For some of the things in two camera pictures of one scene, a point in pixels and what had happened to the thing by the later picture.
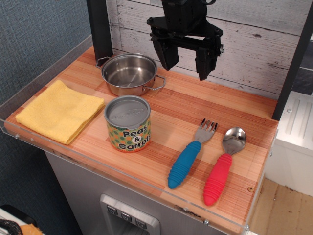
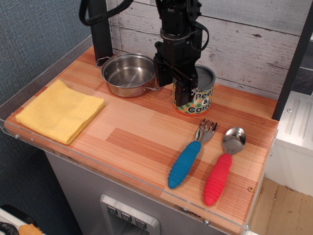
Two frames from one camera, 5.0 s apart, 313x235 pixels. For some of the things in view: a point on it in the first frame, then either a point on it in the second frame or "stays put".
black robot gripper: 186,25 -> 182,54
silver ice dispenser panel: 119,217 stays put
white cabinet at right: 291,163 stays put
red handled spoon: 233,140 stays put
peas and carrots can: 128,119 -> 203,96
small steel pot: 129,74 stays put
